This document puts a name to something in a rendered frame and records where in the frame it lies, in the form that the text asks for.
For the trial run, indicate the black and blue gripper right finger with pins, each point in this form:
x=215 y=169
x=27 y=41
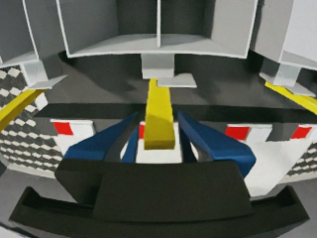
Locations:
x=211 y=145

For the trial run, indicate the grey open-top box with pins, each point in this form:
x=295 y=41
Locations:
x=90 y=27
x=285 y=33
x=37 y=52

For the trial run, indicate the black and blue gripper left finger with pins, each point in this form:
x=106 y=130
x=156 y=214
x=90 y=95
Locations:
x=108 y=144

